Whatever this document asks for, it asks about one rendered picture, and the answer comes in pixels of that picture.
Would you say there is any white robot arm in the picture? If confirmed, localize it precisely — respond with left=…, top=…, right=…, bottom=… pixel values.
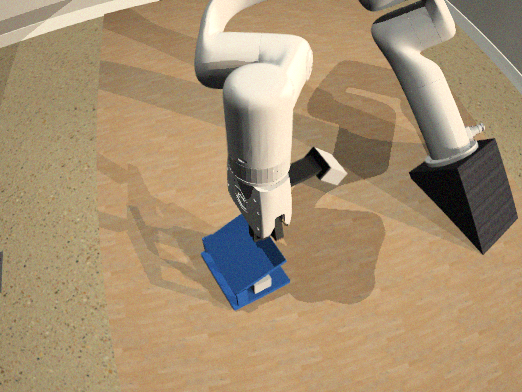
left=194, top=0, right=485, bottom=187

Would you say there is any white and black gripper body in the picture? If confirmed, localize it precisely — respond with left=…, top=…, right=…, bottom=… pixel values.
left=227, top=158, right=292, bottom=238

